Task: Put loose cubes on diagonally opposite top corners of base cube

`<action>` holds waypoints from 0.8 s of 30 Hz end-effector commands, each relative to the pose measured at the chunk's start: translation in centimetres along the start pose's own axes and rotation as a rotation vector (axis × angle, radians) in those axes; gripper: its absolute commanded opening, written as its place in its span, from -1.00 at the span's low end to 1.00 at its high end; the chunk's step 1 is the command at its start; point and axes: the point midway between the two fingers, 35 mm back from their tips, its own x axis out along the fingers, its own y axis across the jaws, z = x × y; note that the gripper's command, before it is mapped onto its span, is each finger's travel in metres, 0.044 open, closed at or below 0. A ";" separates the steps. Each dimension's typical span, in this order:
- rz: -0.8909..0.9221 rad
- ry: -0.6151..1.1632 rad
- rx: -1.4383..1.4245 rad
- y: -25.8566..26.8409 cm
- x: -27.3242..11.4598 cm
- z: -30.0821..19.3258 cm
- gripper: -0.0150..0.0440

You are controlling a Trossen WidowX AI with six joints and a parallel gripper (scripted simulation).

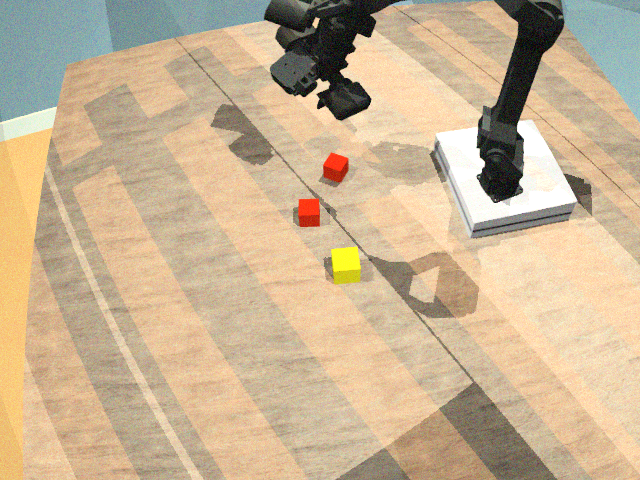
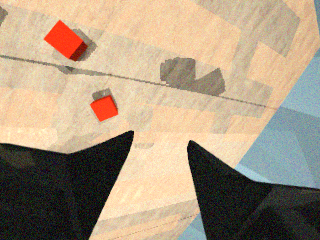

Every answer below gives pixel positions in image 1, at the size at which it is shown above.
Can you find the red cube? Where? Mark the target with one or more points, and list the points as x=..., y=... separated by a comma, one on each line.
x=309, y=213
x=336, y=167

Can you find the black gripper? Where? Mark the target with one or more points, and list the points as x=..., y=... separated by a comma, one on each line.
x=344, y=98

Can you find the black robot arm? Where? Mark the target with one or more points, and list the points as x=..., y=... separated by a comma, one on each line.
x=500, y=145

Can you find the yellow cube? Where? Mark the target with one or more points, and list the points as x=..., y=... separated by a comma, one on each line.
x=345, y=265

